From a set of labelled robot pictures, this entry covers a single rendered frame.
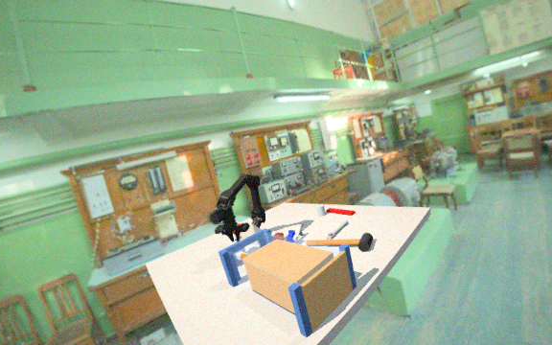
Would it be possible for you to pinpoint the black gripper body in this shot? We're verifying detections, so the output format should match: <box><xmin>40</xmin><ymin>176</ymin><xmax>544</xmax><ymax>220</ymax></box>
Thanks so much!
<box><xmin>215</xmin><ymin>215</ymin><xmax>250</xmax><ymax>234</ymax></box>

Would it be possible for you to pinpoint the mallet with black head and wooden handle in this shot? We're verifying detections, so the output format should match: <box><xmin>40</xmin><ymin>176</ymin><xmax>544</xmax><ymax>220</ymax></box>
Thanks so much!
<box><xmin>311</xmin><ymin>232</ymin><xmax>373</xmax><ymax>252</ymax></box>

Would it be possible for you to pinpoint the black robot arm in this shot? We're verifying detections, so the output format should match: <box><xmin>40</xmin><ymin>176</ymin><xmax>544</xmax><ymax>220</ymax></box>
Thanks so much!
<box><xmin>210</xmin><ymin>174</ymin><xmax>265</xmax><ymax>236</ymax></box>

